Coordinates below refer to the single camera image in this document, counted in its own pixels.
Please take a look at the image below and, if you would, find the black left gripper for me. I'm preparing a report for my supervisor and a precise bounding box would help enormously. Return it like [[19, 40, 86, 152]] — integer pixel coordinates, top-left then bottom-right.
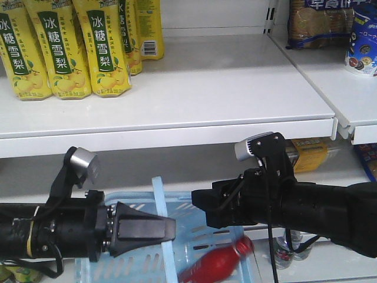
[[55, 190, 176, 262]]

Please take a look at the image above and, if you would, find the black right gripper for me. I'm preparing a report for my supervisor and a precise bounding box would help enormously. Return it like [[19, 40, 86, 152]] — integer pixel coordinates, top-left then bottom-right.
[[191, 168, 283, 228]]

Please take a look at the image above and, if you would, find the light blue plastic basket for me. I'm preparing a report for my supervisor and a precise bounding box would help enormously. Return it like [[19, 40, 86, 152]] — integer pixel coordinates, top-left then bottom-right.
[[75, 177, 244, 282]]

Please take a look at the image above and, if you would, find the red coke bottle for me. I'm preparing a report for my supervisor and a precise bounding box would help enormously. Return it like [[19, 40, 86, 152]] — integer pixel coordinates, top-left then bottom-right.
[[178, 236, 254, 282]]

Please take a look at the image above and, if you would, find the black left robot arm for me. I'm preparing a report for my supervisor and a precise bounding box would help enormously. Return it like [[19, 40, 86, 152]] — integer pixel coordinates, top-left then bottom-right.
[[1, 190, 176, 262]]

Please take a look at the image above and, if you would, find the clear water bottle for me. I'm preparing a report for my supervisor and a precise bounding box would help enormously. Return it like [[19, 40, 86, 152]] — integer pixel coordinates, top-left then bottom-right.
[[273, 234, 293, 269], [291, 230, 313, 262]]

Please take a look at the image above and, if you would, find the clear cookie box yellow label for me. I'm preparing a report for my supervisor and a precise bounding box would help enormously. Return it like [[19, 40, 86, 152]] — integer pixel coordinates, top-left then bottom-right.
[[286, 137, 350, 173]]

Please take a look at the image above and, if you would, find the white metal shelf unit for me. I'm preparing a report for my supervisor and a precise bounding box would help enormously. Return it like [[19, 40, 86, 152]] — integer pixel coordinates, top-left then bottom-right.
[[0, 0, 377, 283]]

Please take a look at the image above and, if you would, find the blue oreo cup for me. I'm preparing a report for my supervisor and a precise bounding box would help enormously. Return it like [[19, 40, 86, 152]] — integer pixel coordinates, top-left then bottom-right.
[[344, 3, 376, 77]]

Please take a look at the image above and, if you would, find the brown biscuit pack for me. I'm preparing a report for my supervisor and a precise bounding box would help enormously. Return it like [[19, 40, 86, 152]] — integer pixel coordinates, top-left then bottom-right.
[[287, 0, 357, 49]]

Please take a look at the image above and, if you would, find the yellow pear drink bottle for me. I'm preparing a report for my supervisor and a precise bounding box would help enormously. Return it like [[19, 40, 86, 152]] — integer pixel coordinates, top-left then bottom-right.
[[72, 0, 132, 97], [1, 1, 52, 101], [23, 1, 92, 100]]

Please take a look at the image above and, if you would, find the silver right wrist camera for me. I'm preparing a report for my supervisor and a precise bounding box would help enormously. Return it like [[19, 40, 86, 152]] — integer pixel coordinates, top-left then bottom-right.
[[234, 131, 285, 161]]

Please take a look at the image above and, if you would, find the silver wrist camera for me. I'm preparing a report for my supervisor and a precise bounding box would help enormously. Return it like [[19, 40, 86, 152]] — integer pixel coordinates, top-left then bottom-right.
[[234, 131, 285, 161], [70, 147, 100, 184]]

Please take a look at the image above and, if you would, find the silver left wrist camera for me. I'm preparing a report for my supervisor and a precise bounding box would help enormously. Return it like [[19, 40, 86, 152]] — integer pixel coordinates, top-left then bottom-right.
[[70, 147, 100, 184]]

